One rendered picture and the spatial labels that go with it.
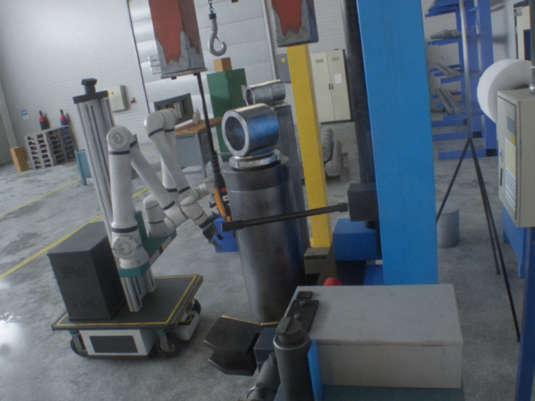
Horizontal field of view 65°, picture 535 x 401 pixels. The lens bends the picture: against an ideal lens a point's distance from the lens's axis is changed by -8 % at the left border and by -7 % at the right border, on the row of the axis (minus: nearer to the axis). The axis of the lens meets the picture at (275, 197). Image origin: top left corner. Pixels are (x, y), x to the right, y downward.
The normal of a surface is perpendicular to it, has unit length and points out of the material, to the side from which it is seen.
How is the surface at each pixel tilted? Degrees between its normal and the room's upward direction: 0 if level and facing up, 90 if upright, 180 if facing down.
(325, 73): 90
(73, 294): 90
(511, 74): 90
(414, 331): 0
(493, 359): 0
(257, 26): 90
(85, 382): 0
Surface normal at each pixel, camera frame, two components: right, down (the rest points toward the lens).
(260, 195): 0.08, 0.28
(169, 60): -0.29, 0.32
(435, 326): -0.15, -0.94
